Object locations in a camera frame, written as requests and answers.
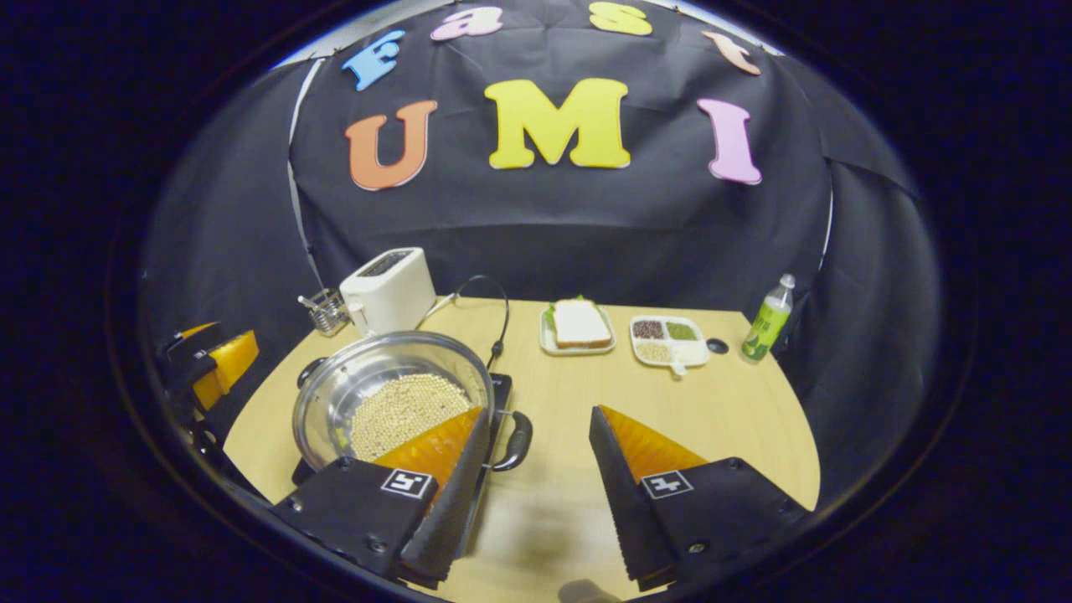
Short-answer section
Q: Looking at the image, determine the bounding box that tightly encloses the black backdrop cloth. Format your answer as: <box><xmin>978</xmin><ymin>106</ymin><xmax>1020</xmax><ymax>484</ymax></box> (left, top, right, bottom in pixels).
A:
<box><xmin>138</xmin><ymin>0</ymin><xmax>943</xmax><ymax>503</ymax></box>

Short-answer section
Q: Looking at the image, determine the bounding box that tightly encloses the green drink bottle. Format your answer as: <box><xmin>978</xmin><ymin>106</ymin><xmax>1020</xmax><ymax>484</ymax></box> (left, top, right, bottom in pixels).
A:
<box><xmin>741</xmin><ymin>274</ymin><xmax>796</xmax><ymax>363</ymax></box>

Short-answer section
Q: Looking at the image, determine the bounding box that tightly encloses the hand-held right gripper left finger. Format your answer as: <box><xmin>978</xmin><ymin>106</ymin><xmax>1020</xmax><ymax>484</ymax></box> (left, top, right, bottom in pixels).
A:
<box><xmin>272</xmin><ymin>406</ymin><xmax>495</xmax><ymax>587</ymax></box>

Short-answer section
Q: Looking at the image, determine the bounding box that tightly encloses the pile of soybeans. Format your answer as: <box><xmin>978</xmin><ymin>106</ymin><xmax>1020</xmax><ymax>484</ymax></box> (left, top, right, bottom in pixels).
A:
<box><xmin>349</xmin><ymin>374</ymin><xmax>474</xmax><ymax>463</ymax></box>

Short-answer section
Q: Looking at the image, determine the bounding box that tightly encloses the stainless steel pot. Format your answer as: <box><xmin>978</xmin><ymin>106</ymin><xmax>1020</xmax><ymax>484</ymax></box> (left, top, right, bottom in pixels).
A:
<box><xmin>291</xmin><ymin>330</ymin><xmax>533</xmax><ymax>474</ymax></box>

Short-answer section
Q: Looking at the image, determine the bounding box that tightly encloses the sandwich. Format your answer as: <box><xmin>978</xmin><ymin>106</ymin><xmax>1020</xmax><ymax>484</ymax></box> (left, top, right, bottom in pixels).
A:
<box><xmin>546</xmin><ymin>296</ymin><xmax>613</xmax><ymax>349</ymax></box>

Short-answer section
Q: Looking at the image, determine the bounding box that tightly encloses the small rectangular plate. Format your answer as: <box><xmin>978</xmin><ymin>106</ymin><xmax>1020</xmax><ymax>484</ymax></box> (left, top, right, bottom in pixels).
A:
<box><xmin>539</xmin><ymin>303</ymin><xmax>617</xmax><ymax>357</ymax></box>

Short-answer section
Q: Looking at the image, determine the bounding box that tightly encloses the black induction cooktop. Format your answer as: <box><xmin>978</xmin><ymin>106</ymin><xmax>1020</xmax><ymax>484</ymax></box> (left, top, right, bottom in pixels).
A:
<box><xmin>290</xmin><ymin>373</ymin><xmax>514</xmax><ymax>558</ymax></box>

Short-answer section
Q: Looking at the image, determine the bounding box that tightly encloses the white divided bean dish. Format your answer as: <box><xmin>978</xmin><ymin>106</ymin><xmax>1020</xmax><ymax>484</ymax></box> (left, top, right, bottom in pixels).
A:
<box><xmin>629</xmin><ymin>315</ymin><xmax>711</xmax><ymax>378</ymax></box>

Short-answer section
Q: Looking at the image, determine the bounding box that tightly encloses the metal wire basket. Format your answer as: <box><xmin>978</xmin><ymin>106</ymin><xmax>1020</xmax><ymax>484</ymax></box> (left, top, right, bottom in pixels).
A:
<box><xmin>298</xmin><ymin>289</ymin><xmax>350</xmax><ymax>338</ymax></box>

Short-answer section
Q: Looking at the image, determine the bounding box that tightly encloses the black power cable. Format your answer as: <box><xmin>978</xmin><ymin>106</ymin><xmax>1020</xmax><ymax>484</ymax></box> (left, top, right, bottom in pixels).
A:
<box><xmin>419</xmin><ymin>275</ymin><xmax>511</xmax><ymax>369</ymax></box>

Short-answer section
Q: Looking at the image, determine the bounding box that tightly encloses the white toaster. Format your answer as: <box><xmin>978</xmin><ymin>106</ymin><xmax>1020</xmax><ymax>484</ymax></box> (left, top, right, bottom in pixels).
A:
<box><xmin>339</xmin><ymin>247</ymin><xmax>437</xmax><ymax>338</ymax></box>

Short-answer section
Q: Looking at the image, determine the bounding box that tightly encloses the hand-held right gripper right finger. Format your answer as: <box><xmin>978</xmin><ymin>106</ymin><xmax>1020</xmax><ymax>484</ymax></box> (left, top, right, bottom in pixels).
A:
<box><xmin>589</xmin><ymin>405</ymin><xmax>809</xmax><ymax>591</ymax></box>

